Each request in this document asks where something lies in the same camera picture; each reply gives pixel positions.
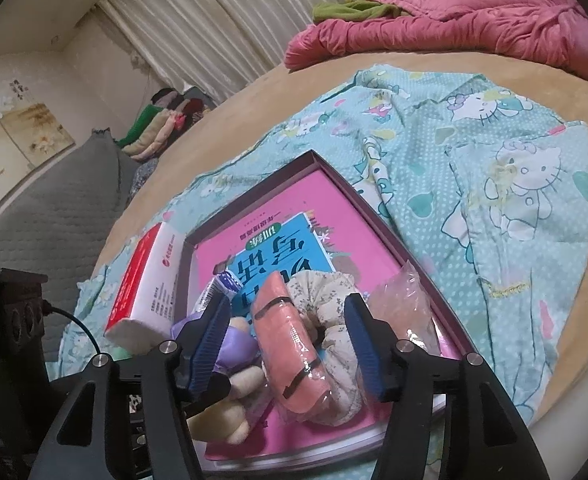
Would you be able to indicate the pink quilt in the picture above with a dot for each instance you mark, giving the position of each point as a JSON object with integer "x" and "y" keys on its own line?
{"x": 473, "y": 25}

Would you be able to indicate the dark patterned cloth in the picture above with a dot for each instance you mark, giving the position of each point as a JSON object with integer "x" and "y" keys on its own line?
{"x": 141, "y": 175}

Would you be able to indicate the cream plush bear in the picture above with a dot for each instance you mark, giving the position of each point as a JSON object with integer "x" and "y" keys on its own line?
{"x": 224, "y": 420}

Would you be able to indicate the white curtain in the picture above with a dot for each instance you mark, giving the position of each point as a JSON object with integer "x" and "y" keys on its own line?
{"x": 199, "y": 25}

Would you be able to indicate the grey quilted sofa cover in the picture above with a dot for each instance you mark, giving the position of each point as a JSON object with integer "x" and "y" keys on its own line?
{"x": 49, "y": 210}

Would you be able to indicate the floral wall painting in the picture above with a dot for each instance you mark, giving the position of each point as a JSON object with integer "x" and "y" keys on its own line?
{"x": 34, "y": 125}

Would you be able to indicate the pink box tray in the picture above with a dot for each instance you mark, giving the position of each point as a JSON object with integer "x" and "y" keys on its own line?
{"x": 334, "y": 200}

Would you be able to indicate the stack of folded clothes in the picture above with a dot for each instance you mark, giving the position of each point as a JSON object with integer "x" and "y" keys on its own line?
{"x": 149, "y": 130}

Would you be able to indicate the white purple cotton packet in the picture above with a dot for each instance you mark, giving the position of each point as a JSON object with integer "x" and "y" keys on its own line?
{"x": 224, "y": 285}

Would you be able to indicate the pink towel packet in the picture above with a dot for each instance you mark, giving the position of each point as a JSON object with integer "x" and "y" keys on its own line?
{"x": 289, "y": 340}

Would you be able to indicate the cream floral scrunchie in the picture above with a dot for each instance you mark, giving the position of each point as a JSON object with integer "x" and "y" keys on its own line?
{"x": 319, "y": 290}

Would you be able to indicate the red tissue pack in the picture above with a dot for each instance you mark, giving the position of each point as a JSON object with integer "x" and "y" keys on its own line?
{"x": 144, "y": 280}

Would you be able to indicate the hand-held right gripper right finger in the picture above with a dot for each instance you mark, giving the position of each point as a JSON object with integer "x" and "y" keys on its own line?
{"x": 366, "y": 350}

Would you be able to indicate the green cloth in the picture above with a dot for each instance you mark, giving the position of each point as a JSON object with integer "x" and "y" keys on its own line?
{"x": 344, "y": 10}

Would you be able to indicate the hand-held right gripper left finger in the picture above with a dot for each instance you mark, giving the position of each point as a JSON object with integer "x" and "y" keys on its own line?
{"x": 209, "y": 340}

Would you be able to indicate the light blue cartoon printed blanket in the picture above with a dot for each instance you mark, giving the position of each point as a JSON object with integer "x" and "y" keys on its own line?
{"x": 498, "y": 210}

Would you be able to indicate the beige item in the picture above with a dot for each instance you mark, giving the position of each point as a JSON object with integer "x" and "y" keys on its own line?
{"x": 408, "y": 305}

